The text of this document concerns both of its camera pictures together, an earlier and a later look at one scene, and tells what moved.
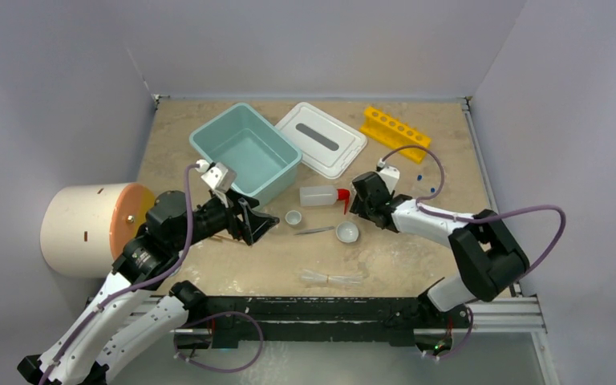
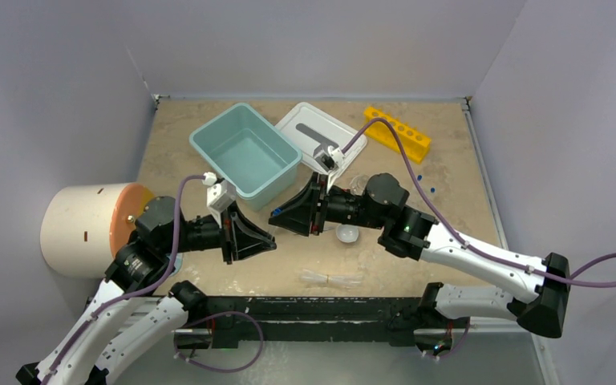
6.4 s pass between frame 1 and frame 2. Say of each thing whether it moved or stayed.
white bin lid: stayed
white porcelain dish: stayed
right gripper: moved
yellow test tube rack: stayed
